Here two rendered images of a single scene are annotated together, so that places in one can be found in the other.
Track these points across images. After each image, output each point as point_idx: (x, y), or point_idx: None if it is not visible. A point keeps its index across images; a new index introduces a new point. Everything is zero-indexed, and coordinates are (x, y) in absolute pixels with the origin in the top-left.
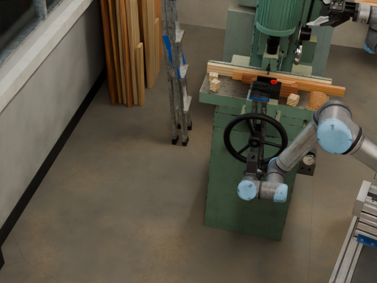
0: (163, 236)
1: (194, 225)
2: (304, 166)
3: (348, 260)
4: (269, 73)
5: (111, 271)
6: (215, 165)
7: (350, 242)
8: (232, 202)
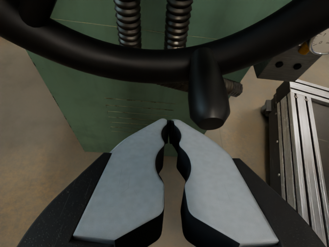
0: (19, 183)
1: (71, 153)
2: (290, 59)
3: (318, 215)
4: None
5: None
6: (53, 72)
7: (306, 174)
8: (115, 129)
